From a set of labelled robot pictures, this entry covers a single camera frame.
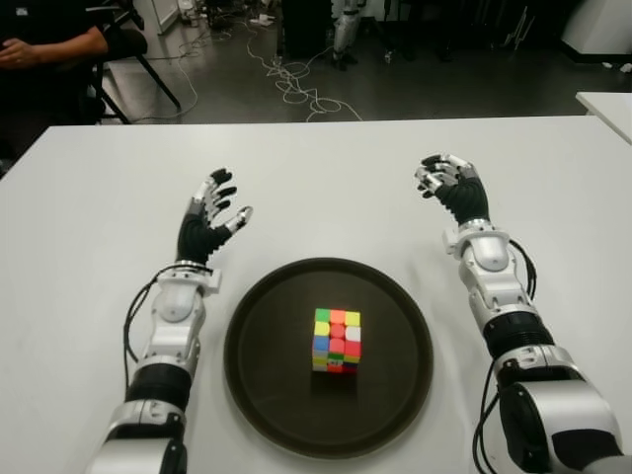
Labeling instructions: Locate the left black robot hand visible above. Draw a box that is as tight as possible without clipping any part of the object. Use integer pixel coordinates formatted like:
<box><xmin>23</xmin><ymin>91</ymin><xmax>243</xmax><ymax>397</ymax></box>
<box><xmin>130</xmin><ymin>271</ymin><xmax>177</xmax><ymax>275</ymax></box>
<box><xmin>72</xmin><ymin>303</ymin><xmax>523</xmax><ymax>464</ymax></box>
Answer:
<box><xmin>177</xmin><ymin>167</ymin><xmax>256</xmax><ymax>271</ymax></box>

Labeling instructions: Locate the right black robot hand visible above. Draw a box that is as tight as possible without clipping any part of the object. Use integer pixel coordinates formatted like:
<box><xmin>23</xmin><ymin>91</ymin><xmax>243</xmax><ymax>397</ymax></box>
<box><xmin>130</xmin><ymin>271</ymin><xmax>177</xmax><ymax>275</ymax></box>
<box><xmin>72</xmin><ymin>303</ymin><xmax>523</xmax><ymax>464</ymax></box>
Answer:
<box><xmin>413</xmin><ymin>152</ymin><xmax>493</xmax><ymax>229</ymax></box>

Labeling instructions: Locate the multicoloured Rubik's cube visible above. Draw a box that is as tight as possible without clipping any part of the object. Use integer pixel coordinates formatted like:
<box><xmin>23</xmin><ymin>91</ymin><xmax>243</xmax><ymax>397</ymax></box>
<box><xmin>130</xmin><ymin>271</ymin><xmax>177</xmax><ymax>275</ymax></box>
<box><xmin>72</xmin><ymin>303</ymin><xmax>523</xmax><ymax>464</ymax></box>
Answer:
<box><xmin>311</xmin><ymin>307</ymin><xmax>362</xmax><ymax>375</ymax></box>

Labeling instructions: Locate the dark brown round plate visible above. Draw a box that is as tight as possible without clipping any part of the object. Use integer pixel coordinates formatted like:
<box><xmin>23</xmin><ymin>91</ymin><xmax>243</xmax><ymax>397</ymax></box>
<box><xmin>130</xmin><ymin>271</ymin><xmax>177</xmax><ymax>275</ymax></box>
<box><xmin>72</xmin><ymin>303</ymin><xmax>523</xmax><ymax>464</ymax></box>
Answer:
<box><xmin>223</xmin><ymin>256</ymin><xmax>436</xmax><ymax>453</ymax></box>

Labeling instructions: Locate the white side table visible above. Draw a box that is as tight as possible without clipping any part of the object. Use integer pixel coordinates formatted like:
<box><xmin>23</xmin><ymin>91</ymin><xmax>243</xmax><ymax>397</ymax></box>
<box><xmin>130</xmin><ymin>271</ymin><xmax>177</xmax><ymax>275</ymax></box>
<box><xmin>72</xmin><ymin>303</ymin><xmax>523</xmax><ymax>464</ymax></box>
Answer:
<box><xmin>575</xmin><ymin>90</ymin><xmax>632</xmax><ymax>144</ymax></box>

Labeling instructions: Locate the black chair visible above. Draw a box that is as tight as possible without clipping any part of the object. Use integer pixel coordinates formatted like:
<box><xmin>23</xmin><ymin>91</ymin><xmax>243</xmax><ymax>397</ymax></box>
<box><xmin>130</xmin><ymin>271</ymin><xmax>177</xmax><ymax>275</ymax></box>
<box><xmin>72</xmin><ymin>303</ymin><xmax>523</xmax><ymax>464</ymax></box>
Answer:
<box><xmin>88</xmin><ymin>0</ymin><xmax>183</xmax><ymax>124</ymax></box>

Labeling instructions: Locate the white machine base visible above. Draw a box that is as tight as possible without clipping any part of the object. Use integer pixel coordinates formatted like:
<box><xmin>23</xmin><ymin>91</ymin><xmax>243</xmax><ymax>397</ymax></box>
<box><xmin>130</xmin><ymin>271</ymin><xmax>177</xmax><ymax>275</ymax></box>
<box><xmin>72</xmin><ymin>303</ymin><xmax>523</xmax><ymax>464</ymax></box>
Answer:
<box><xmin>560</xmin><ymin>0</ymin><xmax>632</xmax><ymax>65</ymax></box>

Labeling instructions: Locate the black cabinet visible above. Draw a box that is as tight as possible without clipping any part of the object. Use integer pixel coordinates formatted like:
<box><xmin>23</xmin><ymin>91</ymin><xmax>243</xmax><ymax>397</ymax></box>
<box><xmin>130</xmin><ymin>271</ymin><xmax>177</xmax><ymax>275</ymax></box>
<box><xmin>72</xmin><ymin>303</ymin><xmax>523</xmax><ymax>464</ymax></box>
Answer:
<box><xmin>280</xmin><ymin>0</ymin><xmax>337</xmax><ymax>58</ymax></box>

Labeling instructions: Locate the person in black shirt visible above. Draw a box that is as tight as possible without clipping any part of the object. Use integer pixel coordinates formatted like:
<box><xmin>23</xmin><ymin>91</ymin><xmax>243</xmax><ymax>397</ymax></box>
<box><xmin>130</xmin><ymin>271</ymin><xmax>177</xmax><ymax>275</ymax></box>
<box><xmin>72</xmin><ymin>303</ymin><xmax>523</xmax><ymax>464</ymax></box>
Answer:
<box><xmin>0</xmin><ymin>0</ymin><xmax>110</xmax><ymax>164</ymax></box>

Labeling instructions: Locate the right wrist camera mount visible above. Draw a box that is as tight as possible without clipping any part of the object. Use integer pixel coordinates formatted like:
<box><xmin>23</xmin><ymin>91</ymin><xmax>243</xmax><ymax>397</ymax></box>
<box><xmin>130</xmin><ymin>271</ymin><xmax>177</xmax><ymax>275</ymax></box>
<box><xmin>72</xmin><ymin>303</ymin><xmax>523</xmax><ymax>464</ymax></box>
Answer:
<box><xmin>441</xmin><ymin>229</ymin><xmax>463</xmax><ymax>257</ymax></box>

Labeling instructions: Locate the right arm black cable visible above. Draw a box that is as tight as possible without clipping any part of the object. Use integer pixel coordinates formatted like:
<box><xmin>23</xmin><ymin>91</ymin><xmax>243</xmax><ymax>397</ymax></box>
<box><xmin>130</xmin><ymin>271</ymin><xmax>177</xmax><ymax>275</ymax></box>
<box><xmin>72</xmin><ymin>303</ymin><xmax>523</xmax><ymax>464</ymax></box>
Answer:
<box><xmin>511</xmin><ymin>239</ymin><xmax>539</xmax><ymax>302</ymax></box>

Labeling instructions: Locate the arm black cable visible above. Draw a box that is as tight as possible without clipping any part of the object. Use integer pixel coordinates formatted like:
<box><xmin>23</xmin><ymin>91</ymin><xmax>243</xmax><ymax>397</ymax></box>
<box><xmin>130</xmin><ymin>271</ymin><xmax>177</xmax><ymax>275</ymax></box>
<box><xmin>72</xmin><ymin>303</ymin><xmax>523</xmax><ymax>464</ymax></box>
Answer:
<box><xmin>121</xmin><ymin>269</ymin><xmax>169</xmax><ymax>386</ymax></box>
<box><xmin>511</xmin><ymin>239</ymin><xmax>539</xmax><ymax>302</ymax></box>

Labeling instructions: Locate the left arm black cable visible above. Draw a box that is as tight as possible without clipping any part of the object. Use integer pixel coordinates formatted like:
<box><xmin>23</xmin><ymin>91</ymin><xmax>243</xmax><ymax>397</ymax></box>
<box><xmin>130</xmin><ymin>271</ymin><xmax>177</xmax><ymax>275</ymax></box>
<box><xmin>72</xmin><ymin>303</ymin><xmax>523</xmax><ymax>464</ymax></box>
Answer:
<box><xmin>121</xmin><ymin>269</ymin><xmax>169</xmax><ymax>386</ymax></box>

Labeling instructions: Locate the thin white floor cable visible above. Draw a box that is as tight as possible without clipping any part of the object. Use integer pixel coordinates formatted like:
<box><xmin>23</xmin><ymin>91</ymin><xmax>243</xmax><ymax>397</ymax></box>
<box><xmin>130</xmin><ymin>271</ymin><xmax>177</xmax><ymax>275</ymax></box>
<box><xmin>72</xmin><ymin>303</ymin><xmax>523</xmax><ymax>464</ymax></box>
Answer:
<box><xmin>177</xmin><ymin>24</ymin><xmax>251</xmax><ymax>113</ymax></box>

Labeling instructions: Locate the grey leaning frame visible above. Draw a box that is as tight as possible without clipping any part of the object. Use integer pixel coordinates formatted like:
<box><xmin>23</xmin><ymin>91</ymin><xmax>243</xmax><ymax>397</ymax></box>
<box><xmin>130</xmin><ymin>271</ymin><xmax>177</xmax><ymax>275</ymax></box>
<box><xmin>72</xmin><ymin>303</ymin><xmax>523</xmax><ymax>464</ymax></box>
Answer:
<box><xmin>503</xmin><ymin>4</ymin><xmax>537</xmax><ymax>50</ymax></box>

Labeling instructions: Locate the tangled white floor cable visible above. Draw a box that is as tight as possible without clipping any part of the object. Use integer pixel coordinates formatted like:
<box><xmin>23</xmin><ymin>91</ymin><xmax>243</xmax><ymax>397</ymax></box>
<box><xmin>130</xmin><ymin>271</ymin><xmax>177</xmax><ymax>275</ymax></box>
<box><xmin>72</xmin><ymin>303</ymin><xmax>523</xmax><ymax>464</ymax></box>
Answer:
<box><xmin>246</xmin><ymin>19</ymin><xmax>364</xmax><ymax>123</ymax></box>

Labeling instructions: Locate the white cabinet frame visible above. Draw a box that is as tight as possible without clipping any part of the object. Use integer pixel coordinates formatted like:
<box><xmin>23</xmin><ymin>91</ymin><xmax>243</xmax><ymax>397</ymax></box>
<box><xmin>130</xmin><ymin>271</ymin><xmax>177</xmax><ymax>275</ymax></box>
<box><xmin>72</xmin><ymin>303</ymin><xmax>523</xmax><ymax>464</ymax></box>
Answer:
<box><xmin>132</xmin><ymin>0</ymin><xmax>184</xmax><ymax>36</ymax></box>

